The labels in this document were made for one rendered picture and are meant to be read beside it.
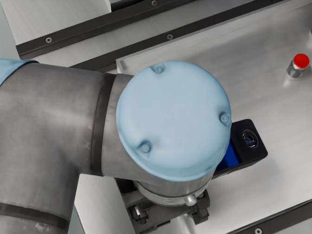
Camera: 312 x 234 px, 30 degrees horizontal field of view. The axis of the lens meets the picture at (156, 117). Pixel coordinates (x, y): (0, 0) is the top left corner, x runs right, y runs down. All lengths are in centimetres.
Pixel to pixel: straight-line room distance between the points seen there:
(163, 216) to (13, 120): 22
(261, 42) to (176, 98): 47
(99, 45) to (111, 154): 44
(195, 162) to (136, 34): 48
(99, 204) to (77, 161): 35
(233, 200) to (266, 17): 26
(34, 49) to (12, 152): 43
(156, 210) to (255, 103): 28
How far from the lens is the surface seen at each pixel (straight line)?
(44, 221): 39
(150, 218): 57
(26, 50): 81
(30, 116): 39
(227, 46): 82
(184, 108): 37
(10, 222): 38
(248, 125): 61
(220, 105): 37
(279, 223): 74
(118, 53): 79
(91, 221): 75
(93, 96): 39
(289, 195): 77
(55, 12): 85
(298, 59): 78
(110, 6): 82
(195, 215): 61
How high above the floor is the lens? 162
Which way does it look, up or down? 71 degrees down
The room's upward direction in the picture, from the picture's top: 4 degrees clockwise
